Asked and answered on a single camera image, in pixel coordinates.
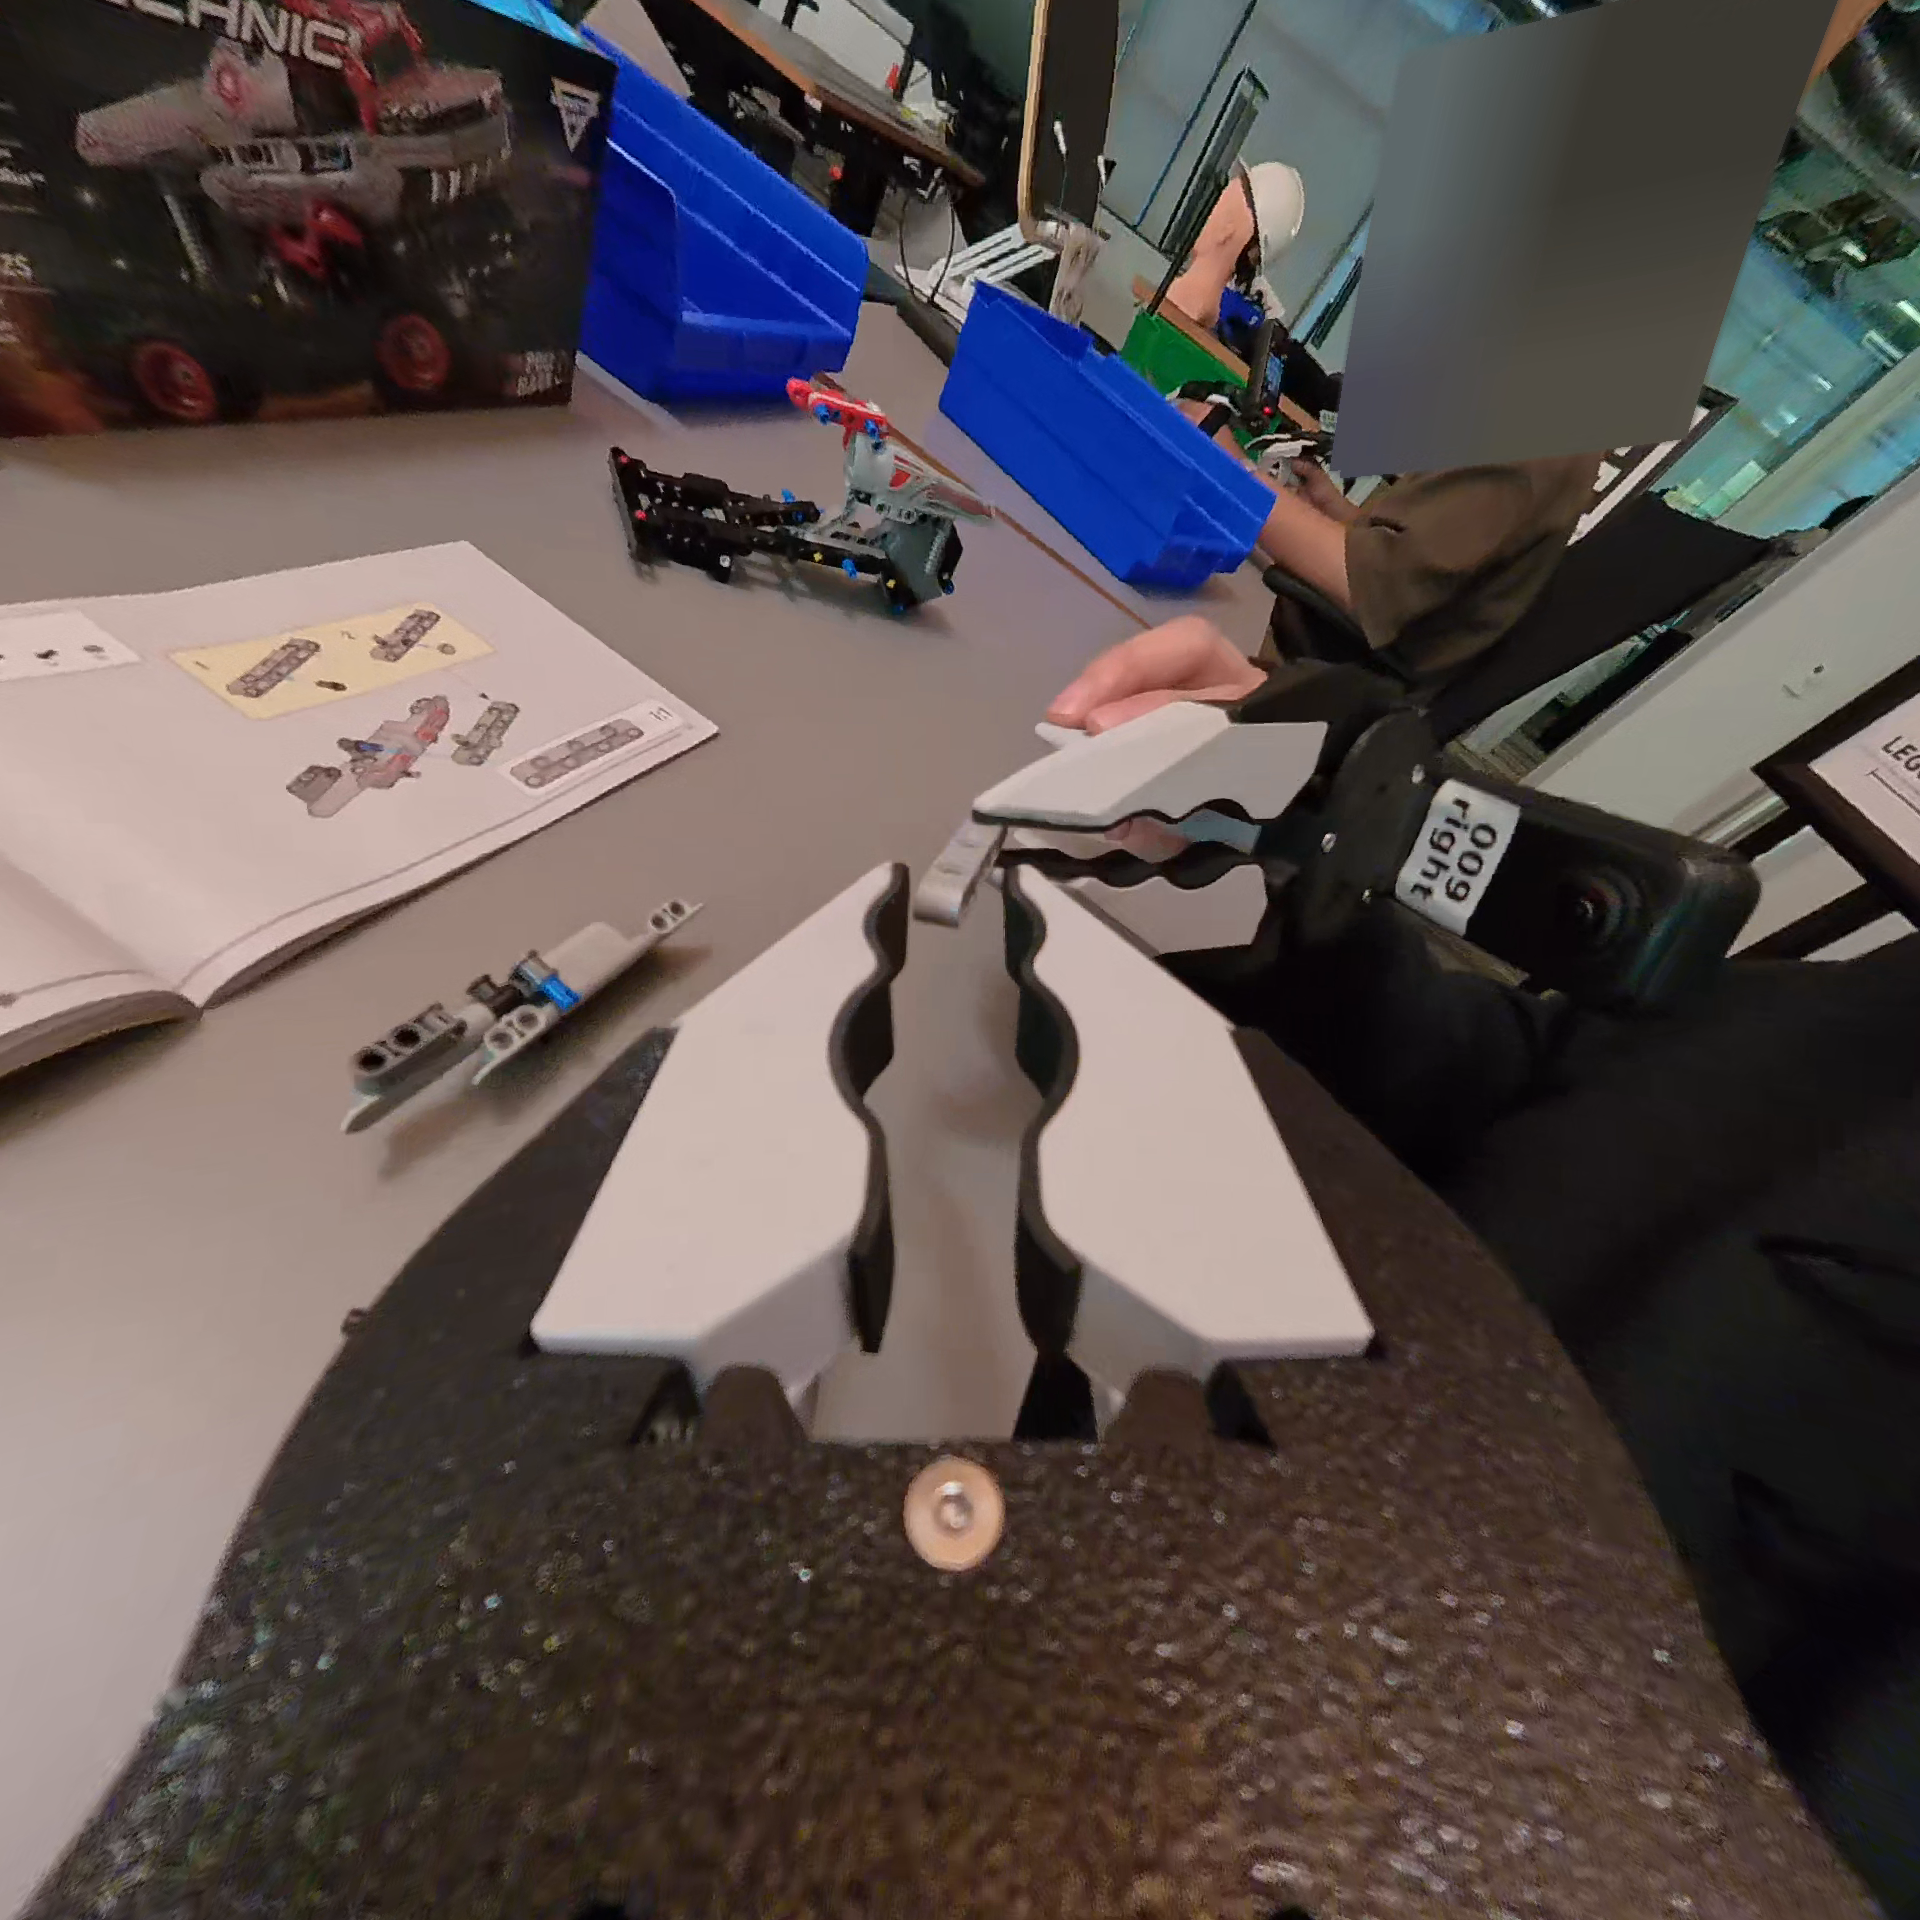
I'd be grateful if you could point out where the person's black clothing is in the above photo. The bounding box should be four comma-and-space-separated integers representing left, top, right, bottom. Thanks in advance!
1170, 901, 1920, 1920

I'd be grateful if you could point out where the black framed sign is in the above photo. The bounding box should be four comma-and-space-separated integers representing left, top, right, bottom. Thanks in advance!
1752, 657, 1920, 963

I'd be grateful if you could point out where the wooden table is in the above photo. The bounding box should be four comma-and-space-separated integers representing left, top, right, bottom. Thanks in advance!
681, 0, 987, 198

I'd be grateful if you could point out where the person's right hand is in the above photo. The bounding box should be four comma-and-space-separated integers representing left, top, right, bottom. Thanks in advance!
1046, 616, 1274, 742

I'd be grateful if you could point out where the black board with wooden edge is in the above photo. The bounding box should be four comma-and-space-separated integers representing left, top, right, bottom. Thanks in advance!
1018, 0, 1122, 242

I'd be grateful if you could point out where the open instruction booklet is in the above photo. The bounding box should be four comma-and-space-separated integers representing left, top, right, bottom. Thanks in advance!
0, 539, 723, 1081

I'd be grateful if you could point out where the white helmet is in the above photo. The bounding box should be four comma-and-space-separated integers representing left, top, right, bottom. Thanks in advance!
1242, 160, 1308, 273

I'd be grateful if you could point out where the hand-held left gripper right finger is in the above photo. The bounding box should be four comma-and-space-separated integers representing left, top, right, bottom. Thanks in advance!
1002, 864, 1378, 1431

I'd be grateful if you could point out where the black office chair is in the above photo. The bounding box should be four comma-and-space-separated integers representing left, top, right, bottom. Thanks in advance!
1441, 487, 1801, 752

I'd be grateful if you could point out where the dark toy truck box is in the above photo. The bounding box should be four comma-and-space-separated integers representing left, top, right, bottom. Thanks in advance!
0, 0, 619, 441

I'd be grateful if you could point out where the green plastic bin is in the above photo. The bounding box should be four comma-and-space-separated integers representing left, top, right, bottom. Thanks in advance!
1122, 306, 1251, 407

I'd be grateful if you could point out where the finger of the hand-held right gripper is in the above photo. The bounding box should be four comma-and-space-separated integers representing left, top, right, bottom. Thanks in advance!
998, 810, 1306, 895
970, 701, 1334, 830

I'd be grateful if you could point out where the light grey holed beam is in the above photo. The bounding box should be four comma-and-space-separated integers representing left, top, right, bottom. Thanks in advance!
913, 824, 1011, 927

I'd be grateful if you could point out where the partly built brick model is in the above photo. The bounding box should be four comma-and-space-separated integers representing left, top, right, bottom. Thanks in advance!
606, 375, 996, 617

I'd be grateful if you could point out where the small grey brick assembly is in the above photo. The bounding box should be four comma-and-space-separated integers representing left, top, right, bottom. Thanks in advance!
339, 896, 707, 1137

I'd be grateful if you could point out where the blue plastic bin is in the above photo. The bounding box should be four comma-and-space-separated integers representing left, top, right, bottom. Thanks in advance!
577, 23, 873, 407
937, 278, 1280, 593

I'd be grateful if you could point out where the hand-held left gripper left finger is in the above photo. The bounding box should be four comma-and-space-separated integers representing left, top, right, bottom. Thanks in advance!
529, 863, 916, 1423

